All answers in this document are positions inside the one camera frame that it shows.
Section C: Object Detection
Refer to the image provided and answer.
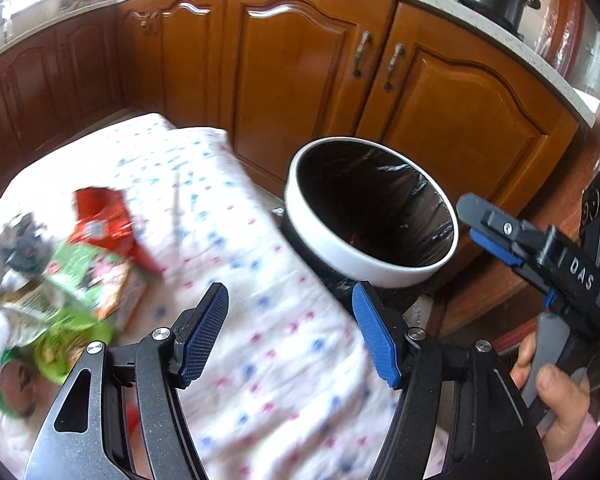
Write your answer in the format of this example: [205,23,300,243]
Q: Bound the bright green snack bag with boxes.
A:
[35,307,116,386]

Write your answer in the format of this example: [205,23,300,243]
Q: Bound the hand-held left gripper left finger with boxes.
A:
[24,282,230,480]

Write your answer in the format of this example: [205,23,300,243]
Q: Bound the silver wrapper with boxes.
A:
[0,212,56,281]

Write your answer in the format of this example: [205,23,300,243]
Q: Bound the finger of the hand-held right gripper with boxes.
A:
[456,194,551,256]
[469,228,546,287]

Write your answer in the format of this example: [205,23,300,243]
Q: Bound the beige printed packet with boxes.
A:
[0,280,81,318]

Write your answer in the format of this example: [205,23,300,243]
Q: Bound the black bin liner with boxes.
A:
[280,141,455,311]

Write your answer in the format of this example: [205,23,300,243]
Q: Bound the metal cabinet door handle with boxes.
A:
[384,43,406,92]
[354,31,372,80]

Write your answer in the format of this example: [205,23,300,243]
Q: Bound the red-brown wooden door frame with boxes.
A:
[542,0,588,73]

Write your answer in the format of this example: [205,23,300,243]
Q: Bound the green and orange snack packet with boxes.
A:
[45,242,148,321]

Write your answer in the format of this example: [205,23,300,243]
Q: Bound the person's right hand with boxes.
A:
[511,332,592,463]

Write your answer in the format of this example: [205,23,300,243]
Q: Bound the red foil wrapper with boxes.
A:
[74,187,161,273]

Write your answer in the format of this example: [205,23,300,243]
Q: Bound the green and brown packet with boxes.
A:
[0,347,46,418]

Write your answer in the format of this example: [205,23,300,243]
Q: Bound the white round bin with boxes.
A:
[280,136,460,306]

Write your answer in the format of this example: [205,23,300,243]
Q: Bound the white floral printed blanket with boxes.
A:
[0,112,451,480]

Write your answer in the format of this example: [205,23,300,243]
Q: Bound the wooden base cabinets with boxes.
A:
[0,0,581,341]

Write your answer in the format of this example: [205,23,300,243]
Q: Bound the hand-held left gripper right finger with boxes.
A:
[352,281,553,480]

